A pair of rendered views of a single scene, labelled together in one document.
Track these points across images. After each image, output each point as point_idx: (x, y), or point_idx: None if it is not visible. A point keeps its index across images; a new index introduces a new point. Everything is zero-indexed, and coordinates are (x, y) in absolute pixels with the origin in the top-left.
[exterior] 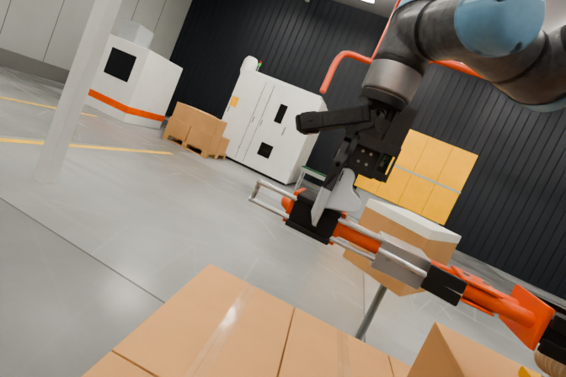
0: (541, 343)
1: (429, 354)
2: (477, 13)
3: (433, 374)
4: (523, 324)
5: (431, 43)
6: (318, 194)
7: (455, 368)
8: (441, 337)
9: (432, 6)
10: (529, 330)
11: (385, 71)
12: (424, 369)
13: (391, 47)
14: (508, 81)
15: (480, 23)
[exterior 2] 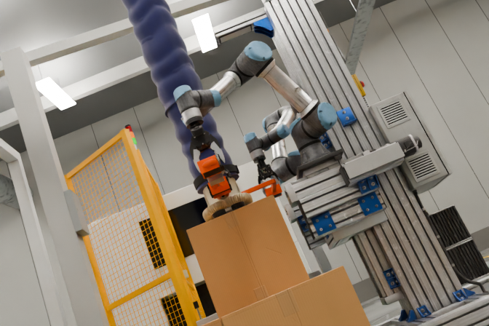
0: (229, 185)
1: (200, 236)
2: (218, 97)
3: (211, 234)
4: (225, 183)
5: (205, 103)
6: (221, 151)
7: (217, 219)
8: (199, 225)
9: (201, 92)
10: (225, 185)
11: (199, 111)
12: (204, 241)
13: (195, 103)
14: (204, 115)
15: (219, 99)
